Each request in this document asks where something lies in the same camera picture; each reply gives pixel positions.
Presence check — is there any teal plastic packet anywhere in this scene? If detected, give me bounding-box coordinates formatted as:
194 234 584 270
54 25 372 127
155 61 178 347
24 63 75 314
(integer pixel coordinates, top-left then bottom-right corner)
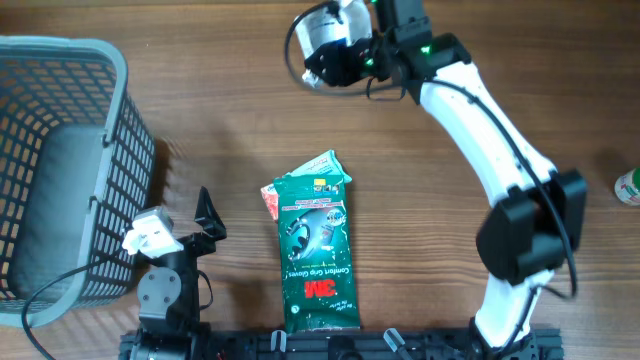
288 149 353 183

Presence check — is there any green 3M gloves package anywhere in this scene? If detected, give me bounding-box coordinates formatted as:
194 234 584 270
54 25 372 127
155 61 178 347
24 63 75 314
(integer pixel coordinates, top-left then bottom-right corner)
274 175 361 334

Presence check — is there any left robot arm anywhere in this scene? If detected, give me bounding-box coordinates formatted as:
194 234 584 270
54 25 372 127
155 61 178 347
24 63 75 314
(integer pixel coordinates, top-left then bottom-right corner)
119 188 227 360

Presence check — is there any green lid jar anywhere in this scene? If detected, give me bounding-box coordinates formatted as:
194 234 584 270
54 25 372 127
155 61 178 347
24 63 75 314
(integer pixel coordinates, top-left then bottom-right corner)
614 167 640 206

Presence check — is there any grey plastic mesh basket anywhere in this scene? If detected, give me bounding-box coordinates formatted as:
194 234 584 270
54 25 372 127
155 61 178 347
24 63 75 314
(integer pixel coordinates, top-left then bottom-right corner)
1 36 155 327

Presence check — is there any white wipes packet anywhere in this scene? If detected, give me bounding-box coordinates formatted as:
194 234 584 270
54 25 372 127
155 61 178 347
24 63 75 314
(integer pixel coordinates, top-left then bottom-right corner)
295 0 373 59

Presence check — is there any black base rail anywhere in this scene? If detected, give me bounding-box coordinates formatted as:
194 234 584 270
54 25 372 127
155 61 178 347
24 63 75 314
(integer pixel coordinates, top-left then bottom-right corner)
118 327 565 360

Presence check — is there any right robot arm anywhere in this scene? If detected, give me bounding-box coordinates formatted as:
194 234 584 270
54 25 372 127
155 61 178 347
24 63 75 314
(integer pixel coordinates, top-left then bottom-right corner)
287 1 587 359

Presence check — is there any red white small box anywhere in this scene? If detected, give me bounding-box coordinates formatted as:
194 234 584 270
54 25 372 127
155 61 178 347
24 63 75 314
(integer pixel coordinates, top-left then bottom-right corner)
260 184 279 222

